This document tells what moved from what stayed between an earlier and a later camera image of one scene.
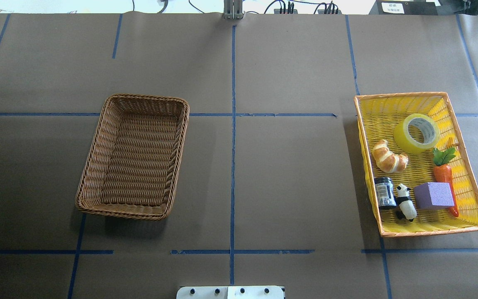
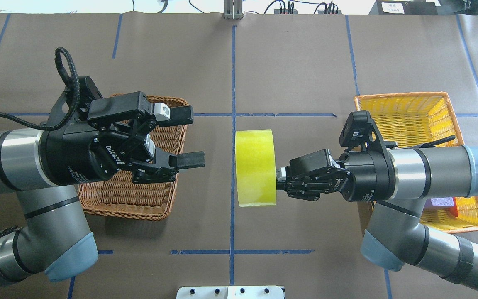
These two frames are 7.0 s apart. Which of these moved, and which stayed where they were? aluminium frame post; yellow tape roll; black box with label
Moved: yellow tape roll
Stayed: black box with label; aluminium frame post
